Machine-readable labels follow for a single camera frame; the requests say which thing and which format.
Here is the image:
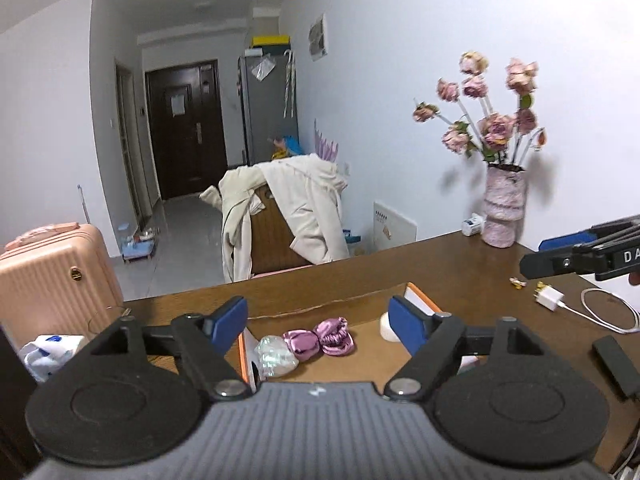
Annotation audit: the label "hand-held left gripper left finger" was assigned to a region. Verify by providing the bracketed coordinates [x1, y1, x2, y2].
[90, 296, 253, 402]

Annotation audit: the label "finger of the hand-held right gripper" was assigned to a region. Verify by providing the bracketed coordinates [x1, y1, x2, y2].
[519, 241, 603, 281]
[538, 214, 640, 253]

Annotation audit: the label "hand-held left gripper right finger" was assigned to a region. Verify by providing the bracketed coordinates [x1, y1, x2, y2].
[382, 295, 551, 403]

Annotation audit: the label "orange-edged cardboard box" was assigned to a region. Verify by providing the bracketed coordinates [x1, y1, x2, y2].
[239, 282, 483, 393]

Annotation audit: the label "white cylinder roll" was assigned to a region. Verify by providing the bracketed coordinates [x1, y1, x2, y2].
[379, 311, 402, 343]

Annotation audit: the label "white charger plug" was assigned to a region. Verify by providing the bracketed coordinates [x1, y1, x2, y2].
[534, 282, 566, 311]

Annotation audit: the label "white green scrunchie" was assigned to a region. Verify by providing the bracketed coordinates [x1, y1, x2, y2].
[252, 334, 300, 378]

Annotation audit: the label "pink textured vase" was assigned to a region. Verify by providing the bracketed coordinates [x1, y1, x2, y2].
[481, 164, 528, 248]

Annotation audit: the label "magenta satin scrunchie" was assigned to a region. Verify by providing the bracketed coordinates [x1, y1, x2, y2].
[313, 316, 355, 357]

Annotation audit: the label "mauve satin scrunchie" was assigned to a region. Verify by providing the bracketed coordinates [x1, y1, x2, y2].
[282, 329, 321, 362]

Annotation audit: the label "wooden chair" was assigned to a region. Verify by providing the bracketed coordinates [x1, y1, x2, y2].
[250, 185, 311, 276]

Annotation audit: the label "white calendar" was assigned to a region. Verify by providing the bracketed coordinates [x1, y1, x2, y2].
[372, 200, 418, 252]

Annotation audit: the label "black rectangular block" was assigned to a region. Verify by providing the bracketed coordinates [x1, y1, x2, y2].
[591, 336, 640, 397]

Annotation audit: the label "small floor rack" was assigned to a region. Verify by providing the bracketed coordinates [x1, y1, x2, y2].
[120, 227, 160, 263]

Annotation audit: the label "clear drinking glass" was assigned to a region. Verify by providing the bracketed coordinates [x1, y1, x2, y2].
[89, 304, 133, 341]

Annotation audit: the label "dried pink flowers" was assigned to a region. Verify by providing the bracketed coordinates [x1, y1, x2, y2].
[412, 51, 547, 166]

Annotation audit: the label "cream coat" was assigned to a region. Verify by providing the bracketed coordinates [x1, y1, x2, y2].
[200, 152, 351, 283]

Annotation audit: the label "white blue plastic bag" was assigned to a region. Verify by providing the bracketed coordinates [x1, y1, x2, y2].
[19, 334, 88, 383]

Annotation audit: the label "pink ribbed suitcase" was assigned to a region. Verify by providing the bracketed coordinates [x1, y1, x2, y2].
[0, 221, 125, 361]

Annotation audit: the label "blue yellow toy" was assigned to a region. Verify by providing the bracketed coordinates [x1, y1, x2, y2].
[270, 135, 303, 160]

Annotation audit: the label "dark brown entrance door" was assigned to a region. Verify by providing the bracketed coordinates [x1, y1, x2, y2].
[145, 59, 228, 201]

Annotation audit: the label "purple decoration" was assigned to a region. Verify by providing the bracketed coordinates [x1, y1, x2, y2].
[314, 119, 340, 162]

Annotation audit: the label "white side door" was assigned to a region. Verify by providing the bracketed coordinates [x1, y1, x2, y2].
[115, 62, 147, 221]

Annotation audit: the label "grey refrigerator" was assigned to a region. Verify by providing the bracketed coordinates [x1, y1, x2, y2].
[237, 50, 301, 166]

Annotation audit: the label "striped hanging umbrella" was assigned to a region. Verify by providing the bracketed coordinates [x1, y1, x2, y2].
[283, 50, 297, 118]

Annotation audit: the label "white cable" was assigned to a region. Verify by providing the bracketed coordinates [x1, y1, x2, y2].
[560, 287, 640, 335]

